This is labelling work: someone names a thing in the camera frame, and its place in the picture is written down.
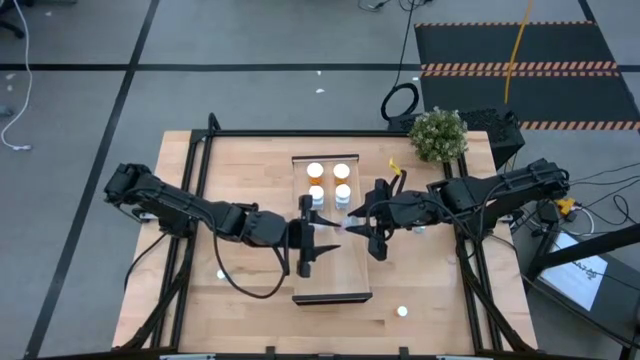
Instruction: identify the black chair base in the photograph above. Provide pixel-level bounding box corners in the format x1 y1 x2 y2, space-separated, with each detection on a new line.
0 0 27 40

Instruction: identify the black coiled floor cable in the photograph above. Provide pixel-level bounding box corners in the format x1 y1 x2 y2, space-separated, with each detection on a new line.
379 0 421 121

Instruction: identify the black arm base cable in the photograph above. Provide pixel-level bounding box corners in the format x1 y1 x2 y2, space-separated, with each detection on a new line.
123 231 169 291

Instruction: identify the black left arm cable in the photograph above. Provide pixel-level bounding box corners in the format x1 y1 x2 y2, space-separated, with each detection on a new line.
212 232 292 300

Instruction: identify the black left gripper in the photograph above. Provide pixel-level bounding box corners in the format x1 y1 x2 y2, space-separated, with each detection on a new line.
244 193 343 279

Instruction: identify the white melatonin supplement bottle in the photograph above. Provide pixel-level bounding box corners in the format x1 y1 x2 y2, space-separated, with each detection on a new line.
307 184 326 211
334 183 353 211

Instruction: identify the yellow cable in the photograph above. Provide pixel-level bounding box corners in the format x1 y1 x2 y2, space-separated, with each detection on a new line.
503 0 536 105

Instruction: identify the black stand leg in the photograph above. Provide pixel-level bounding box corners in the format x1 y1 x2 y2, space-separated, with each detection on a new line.
524 222 640 284

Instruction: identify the white floor cable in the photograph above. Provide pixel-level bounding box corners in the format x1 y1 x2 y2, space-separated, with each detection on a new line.
0 0 34 152

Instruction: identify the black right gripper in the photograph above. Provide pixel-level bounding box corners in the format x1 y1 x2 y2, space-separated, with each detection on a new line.
343 177 439 263

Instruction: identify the white printed sheet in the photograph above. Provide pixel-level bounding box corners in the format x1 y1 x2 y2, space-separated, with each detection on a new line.
538 231 610 313

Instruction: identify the potted green artificial plant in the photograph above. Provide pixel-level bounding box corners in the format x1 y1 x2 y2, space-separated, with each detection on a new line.
408 105 470 162

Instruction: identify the black aluminium table frame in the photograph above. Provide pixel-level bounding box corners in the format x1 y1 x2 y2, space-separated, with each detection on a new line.
117 112 539 354

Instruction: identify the black power adapter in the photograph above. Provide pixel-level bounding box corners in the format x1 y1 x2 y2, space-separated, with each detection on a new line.
536 201 560 225

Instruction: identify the black hazard-striped floor mat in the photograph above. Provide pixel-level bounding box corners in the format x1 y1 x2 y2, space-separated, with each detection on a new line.
413 20 640 132

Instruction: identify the yellow cable connector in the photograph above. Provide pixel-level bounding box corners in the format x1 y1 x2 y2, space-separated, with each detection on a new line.
547 197 577 216

